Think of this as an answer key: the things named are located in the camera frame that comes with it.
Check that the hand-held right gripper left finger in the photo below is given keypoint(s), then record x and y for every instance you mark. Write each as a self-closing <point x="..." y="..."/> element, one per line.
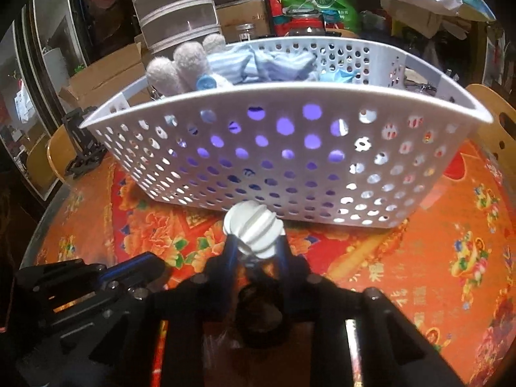
<point x="232" y="256"/>

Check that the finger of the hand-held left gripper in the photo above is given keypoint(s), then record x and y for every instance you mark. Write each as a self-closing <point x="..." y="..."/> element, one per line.
<point x="60" y="276"/>
<point x="141" y="268"/>

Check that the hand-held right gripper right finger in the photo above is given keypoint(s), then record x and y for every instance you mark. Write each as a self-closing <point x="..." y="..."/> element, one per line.
<point x="283" y="256"/>

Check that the white ribbed ball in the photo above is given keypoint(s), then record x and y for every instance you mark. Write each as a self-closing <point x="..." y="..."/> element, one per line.
<point x="254" y="225"/>

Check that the white perforated plastic basket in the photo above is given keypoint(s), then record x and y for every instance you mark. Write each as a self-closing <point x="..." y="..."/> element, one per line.
<point x="282" y="100"/>

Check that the light blue star toy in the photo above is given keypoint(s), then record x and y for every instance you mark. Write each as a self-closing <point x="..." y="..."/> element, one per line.
<point x="338" y="76"/>

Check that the blue striped cloth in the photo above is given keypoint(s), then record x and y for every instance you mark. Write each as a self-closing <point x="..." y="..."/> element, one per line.
<point x="242" y="64"/>

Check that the white plush toy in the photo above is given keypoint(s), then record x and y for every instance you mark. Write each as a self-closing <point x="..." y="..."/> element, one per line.
<point x="185" y="64"/>

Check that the wooden chair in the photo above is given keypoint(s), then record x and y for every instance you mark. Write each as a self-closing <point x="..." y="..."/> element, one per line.
<point x="60" y="153"/>
<point x="483" y="100"/>

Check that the black folding stand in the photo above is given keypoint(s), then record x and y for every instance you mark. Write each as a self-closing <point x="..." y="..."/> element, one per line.
<point x="80" y="145"/>

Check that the purple sheet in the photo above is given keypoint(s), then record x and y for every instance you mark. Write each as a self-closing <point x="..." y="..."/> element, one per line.
<point x="311" y="111"/>

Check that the open cardboard box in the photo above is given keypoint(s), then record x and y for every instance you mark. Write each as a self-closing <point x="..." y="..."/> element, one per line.
<point x="105" y="68"/>

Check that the glass pickle jar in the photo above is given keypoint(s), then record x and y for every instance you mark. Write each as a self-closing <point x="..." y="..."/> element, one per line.
<point x="306" y="28"/>

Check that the closed cardboard box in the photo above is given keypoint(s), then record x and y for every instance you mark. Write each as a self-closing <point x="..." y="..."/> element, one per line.
<point x="242" y="16"/>

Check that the white plastic drawer tower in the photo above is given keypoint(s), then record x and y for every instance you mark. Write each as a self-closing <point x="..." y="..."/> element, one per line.
<point x="173" y="8"/>

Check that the dark mirrored wardrobe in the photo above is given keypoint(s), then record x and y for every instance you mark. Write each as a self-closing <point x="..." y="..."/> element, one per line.
<point x="100" y="8"/>

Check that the blue printed tote bag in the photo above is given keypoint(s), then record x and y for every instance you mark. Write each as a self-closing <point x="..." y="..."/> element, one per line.
<point x="475" y="4"/>

